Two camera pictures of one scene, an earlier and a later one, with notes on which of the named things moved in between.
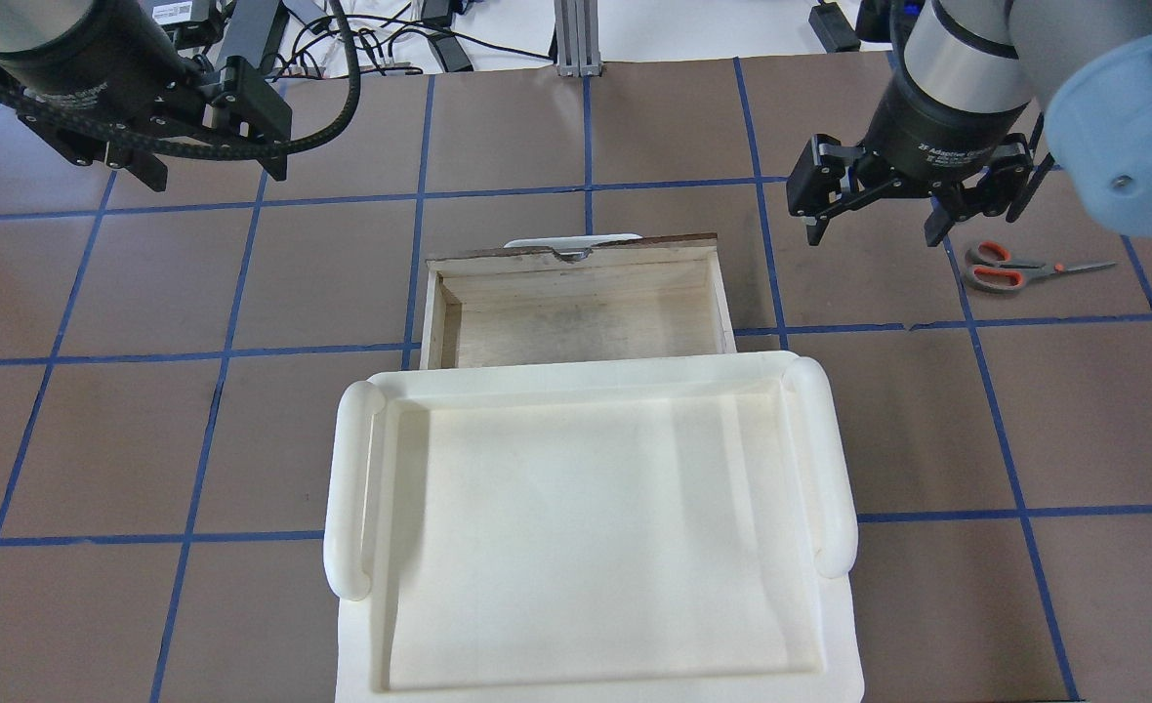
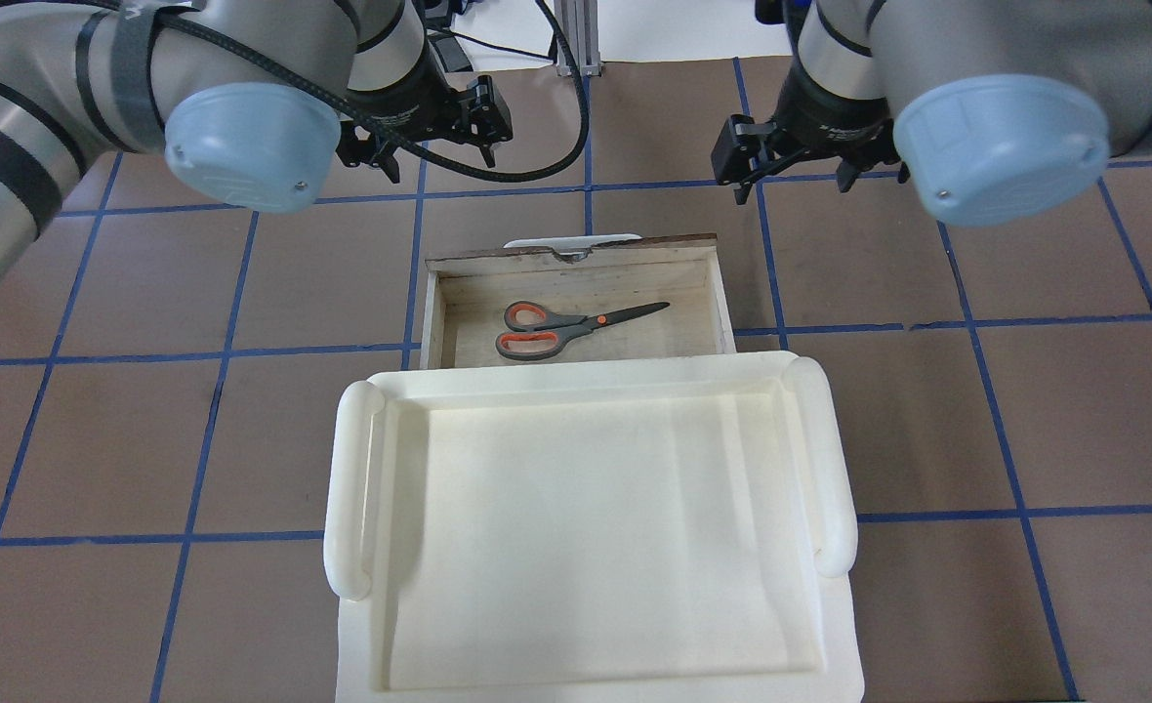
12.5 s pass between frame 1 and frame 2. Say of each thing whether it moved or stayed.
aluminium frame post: stayed
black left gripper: moved
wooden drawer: stayed
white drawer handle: stayed
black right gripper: moved
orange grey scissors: moved
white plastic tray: stayed
